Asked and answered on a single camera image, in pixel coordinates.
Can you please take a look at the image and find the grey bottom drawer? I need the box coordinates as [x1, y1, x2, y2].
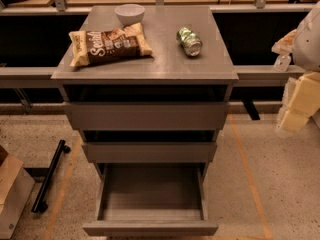
[83, 163, 218, 237]

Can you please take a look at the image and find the grey drawer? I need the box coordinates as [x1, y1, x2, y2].
[82, 142, 217, 163]
[64, 102, 226, 131]
[83, 163, 218, 237]

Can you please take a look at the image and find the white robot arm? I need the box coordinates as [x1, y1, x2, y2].
[272, 2, 320, 136]

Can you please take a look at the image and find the grey drawer cabinet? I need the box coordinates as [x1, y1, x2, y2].
[50, 5, 240, 185]

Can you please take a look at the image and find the grey middle drawer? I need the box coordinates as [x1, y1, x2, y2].
[82, 142, 217, 163]

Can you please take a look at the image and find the grey top drawer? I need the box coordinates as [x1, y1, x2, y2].
[64, 102, 226, 131]

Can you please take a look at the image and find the clear sanitizer bottle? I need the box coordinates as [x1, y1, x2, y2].
[273, 54, 291, 72]

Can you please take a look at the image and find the green soda can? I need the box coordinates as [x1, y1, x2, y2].
[176, 27, 202, 57]

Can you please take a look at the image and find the white bowl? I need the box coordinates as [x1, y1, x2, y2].
[115, 4, 145, 25]

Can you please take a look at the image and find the brown chip bag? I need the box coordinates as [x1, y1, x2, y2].
[69, 23, 153, 67]

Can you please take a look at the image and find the black metal bar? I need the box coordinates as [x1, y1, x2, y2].
[32, 140, 71, 213]

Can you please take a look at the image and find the cardboard box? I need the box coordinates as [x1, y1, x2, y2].
[0, 146, 35, 240]

